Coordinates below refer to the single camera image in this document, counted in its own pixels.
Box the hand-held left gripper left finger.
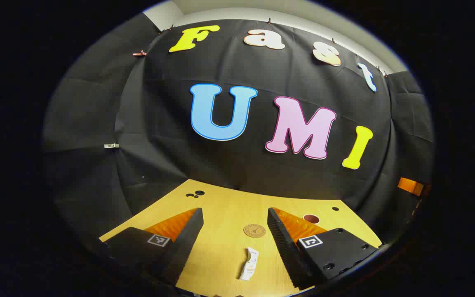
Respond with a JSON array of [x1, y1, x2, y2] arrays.
[[99, 207, 204, 287]]

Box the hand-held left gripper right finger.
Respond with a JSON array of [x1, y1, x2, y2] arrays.
[[267, 207, 380, 290]]

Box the round cork coaster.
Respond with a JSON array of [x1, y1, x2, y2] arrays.
[[244, 224, 266, 238]]

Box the white toothpaste tube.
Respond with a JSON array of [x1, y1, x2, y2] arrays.
[[238, 247, 259, 281]]

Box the wooden desktop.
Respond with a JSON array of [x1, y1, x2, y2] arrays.
[[99, 179, 382, 297]]

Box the black backdrop cloth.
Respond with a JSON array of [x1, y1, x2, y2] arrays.
[[42, 12, 435, 248]]

